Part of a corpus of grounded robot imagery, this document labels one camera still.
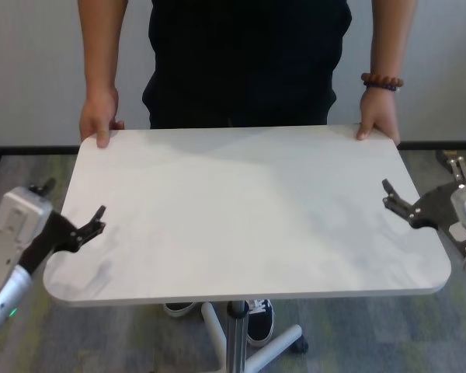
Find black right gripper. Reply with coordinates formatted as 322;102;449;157
381;155;466;230

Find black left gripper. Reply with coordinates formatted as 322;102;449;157
17;177;108;276

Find white rectangular table top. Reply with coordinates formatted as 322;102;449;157
42;124;451;308

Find silver table pole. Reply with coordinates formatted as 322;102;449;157
227;301;250;373

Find person's left forearm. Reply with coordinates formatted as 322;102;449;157
367;0;419;85

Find person's right forearm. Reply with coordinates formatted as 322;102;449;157
76;0;127;98

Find person's left hand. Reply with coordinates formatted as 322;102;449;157
355;91;401;145

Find person's right hand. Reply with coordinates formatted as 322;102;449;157
79;87;125;149

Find person's right black sneaker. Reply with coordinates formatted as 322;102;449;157
162;301;198;318

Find black shorts of person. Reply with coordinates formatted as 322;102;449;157
149;106;331;130

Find black shirt of person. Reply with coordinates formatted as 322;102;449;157
141;0;353;117

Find black wall baseboard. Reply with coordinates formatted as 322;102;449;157
0;143;466;153

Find brown wooden bead bracelet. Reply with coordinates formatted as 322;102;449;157
360;72;405;88

